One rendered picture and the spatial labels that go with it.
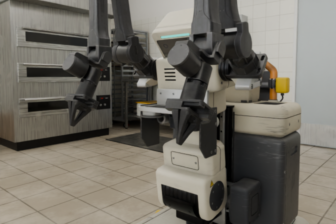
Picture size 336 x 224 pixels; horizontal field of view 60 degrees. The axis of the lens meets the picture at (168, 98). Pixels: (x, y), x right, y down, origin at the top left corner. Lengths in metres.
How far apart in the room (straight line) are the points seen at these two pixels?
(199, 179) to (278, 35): 3.65
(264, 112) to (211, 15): 0.56
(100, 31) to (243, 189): 0.74
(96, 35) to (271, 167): 0.81
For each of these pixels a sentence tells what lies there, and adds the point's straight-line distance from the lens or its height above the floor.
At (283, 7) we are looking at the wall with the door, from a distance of 4.54.
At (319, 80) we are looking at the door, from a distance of 4.33.
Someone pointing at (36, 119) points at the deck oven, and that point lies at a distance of 4.15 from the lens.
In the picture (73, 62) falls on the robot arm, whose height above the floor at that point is 0.97.
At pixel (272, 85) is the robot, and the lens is 1.38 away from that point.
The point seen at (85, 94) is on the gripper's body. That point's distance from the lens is 0.98.
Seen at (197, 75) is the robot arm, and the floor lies 0.92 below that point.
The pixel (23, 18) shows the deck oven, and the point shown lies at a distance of 4.13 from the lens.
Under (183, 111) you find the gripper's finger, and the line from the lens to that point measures 0.65.
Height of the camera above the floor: 0.92
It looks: 4 degrees down
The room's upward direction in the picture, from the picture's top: straight up
